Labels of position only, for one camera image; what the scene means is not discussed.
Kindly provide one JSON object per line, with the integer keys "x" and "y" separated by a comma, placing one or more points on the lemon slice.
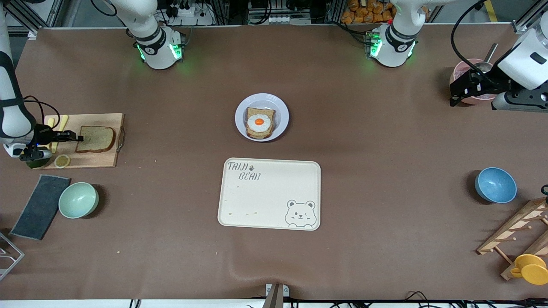
{"x": 62, "y": 161}

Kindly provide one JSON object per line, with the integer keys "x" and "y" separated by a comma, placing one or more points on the cream bear print tray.
{"x": 265, "y": 201}

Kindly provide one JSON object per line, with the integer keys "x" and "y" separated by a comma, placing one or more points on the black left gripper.
{"x": 489, "y": 81}

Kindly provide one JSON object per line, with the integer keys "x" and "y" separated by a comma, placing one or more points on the orange snack packs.
{"x": 368, "y": 13}

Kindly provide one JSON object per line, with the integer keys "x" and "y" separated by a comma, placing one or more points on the metal scoop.
{"x": 490, "y": 53}

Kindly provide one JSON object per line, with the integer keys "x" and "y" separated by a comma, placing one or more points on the dark grey cloth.
{"x": 40, "y": 207}

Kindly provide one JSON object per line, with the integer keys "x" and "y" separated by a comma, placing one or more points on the white round plate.
{"x": 280, "y": 115}

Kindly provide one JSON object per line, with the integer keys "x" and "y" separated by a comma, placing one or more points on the clear ice cubes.
{"x": 461, "y": 73}

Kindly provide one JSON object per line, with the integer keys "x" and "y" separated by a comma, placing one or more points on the green avocado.
{"x": 40, "y": 163}

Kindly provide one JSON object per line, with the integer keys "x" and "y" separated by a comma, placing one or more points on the wooden peg rack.
{"x": 513, "y": 226}

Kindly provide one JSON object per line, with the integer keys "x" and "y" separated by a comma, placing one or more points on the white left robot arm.
{"x": 524, "y": 60}

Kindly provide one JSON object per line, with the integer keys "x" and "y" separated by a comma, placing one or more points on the white power strip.
{"x": 188, "y": 13}

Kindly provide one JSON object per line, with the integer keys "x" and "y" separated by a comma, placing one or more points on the plain brown bread slice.
{"x": 96, "y": 139}

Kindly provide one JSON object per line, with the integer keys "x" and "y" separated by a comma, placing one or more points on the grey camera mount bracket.
{"x": 275, "y": 295}

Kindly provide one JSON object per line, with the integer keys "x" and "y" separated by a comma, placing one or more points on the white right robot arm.
{"x": 13, "y": 115}

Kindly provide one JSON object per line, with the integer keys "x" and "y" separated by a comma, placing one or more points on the yellow cup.
{"x": 533, "y": 271}

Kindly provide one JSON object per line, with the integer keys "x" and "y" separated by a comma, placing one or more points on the light green bowl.
{"x": 78, "y": 200}

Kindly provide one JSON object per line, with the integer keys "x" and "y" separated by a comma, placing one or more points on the blue bowl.
{"x": 495, "y": 185}

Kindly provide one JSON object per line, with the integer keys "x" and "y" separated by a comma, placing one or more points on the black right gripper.
{"x": 43, "y": 132}

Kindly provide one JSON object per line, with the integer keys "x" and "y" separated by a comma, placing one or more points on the pink bowl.
{"x": 460, "y": 68}

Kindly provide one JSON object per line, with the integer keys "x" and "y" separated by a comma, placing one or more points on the yellow plastic knife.
{"x": 63, "y": 122}

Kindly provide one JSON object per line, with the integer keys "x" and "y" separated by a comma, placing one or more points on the fried egg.
{"x": 259, "y": 123}

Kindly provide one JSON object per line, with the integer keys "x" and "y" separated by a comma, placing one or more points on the wooden cutting board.
{"x": 96, "y": 160}

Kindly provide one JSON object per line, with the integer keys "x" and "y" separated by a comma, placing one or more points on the yellow plastic fork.
{"x": 50, "y": 122}

